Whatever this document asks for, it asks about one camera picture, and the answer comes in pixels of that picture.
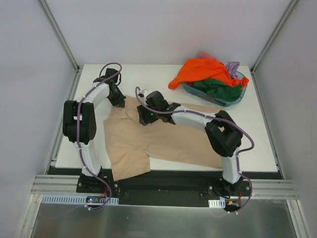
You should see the beige t shirt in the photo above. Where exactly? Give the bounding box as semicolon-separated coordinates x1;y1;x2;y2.
104;96;222;180

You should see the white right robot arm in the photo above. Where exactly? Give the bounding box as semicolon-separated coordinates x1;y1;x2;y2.
135;87;243;198

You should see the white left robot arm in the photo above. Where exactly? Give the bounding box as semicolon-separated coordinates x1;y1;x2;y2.
62;64;126;193

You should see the teal plastic laundry basket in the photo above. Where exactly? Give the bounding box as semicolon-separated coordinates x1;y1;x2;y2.
181;72;250;107

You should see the green t shirt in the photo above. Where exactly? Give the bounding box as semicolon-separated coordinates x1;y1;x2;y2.
193;79;243;102

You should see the orange t shirt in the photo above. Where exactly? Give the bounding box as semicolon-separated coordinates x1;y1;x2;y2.
168;59;249;89

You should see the lilac t shirt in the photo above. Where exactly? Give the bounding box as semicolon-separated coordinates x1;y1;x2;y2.
225;61;240;79

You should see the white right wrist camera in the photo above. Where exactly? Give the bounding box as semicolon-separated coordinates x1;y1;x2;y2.
137;89;154;98

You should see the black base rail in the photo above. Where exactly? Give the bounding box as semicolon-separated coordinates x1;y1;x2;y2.
47;166;257;206

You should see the right aluminium frame post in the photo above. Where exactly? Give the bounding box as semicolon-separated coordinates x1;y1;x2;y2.
250;0;300;75

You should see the aluminium frame post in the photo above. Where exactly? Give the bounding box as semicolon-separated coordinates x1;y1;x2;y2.
37;0;80;72
250;0;300;75

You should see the left aluminium frame post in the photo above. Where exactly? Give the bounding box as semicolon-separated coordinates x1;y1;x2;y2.
37;0;80;72

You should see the right white cable duct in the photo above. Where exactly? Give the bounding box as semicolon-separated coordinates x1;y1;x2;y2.
209;199;242;208

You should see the white cable duct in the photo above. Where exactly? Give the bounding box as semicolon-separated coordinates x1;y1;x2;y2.
209;199;242;208
42;195;119;206

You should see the left white cable duct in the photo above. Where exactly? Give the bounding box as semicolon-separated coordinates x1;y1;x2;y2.
42;195;119;206

